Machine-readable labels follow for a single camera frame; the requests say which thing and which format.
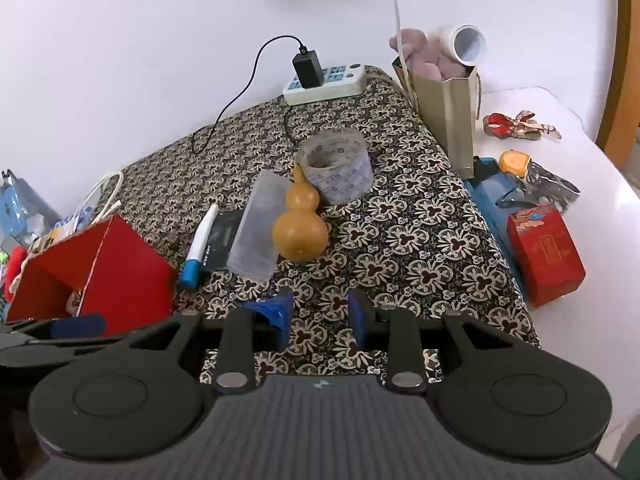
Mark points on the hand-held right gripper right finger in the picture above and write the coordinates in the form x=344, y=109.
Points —
x=357, y=321

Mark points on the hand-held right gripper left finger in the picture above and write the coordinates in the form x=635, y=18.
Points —
x=277, y=316

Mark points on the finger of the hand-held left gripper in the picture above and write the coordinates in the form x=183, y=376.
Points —
x=80, y=326

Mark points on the red cardboard box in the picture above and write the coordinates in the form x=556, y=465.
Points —
x=125, y=270

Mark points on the translucent plastic bottle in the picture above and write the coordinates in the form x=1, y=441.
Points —
x=252, y=245

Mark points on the yellow gourd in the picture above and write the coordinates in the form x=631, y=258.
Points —
x=297, y=235

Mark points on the black card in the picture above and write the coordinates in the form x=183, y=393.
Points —
x=222, y=240

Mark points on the white pen with blue cap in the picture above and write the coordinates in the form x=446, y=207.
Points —
x=200, y=245

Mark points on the clear tape roll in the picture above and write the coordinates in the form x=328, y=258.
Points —
x=345, y=180

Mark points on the red plush toy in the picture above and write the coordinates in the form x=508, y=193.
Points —
x=17, y=260

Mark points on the orange yellow packet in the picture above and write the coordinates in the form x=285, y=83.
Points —
x=50, y=237

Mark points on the floral patterned cloth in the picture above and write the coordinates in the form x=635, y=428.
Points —
x=425, y=240

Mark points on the blue white patterned towel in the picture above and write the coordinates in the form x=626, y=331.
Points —
x=75, y=217

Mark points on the small red gift box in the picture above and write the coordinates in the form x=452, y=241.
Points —
x=545, y=255

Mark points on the gold gift bag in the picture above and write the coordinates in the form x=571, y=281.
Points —
x=445, y=120

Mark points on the metal pliers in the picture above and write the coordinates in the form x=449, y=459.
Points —
x=550, y=182

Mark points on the white power strip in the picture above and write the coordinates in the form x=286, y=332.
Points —
x=345, y=82

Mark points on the black charger adapter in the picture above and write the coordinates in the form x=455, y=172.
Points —
x=307, y=67

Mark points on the pink plush toy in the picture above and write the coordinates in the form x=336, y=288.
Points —
x=425, y=57

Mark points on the white paper roll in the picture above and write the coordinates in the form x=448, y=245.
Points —
x=450, y=40

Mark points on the wooden frame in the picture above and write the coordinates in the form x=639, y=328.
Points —
x=620, y=60

